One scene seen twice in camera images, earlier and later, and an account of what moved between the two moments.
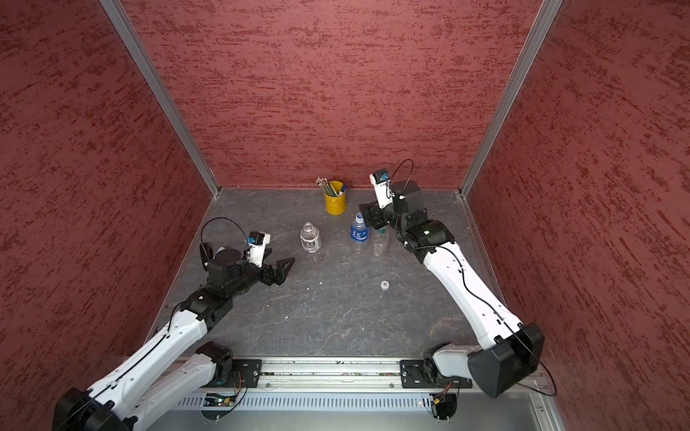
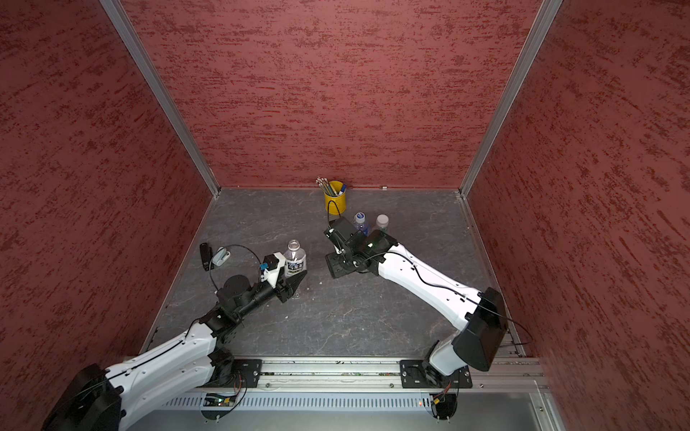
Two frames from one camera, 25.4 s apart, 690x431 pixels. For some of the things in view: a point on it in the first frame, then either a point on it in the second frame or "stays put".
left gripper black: (279, 275) -> (291, 286)
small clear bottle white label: (309, 235) -> (296, 259)
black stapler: (206, 252) stays put
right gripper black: (373, 214) -> (335, 266)
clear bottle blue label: (358, 235) stays put
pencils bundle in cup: (327, 188) stays put
